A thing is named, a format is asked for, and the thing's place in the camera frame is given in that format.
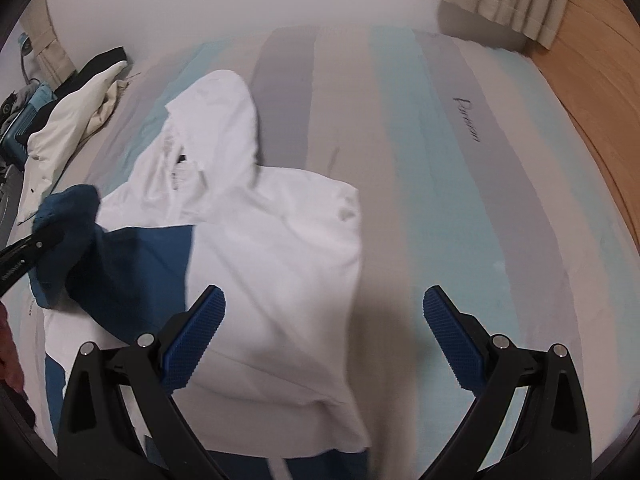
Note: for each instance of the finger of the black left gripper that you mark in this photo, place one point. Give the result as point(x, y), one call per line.
point(20, 257)

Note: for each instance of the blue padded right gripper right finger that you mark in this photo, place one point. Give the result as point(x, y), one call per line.
point(551, 438)

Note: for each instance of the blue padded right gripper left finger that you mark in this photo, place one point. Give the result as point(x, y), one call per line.
point(96, 439)

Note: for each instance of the white and blue hooded jacket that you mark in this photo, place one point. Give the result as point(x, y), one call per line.
point(269, 397)

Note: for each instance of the person's hand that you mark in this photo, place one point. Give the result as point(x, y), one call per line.
point(10, 368)

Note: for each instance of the striped pastel bed sheet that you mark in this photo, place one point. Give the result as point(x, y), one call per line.
point(469, 175)

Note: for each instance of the white and black folded garment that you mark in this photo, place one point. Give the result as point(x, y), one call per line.
point(85, 107)

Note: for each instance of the grey desk lamp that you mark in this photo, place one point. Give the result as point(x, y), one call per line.
point(26, 50)

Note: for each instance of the beige curtain left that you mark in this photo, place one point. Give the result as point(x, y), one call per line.
point(52, 59)

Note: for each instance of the wooden bed frame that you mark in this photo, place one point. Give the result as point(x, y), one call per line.
point(593, 69)

